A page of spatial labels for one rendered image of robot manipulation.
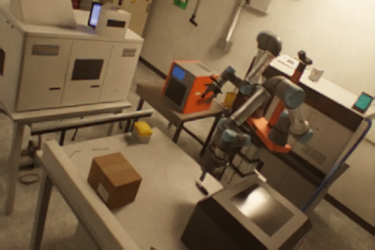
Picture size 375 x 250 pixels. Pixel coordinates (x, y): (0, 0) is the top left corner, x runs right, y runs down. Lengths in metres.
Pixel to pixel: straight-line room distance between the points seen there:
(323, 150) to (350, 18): 1.75
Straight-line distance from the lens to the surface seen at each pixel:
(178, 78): 3.16
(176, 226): 1.70
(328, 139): 3.09
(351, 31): 4.16
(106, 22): 2.17
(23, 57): 2.03
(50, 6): 2.20
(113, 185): 1.55
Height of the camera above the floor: 2.08
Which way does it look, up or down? 23 degrees down
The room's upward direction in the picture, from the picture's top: 21 degrees clockwise
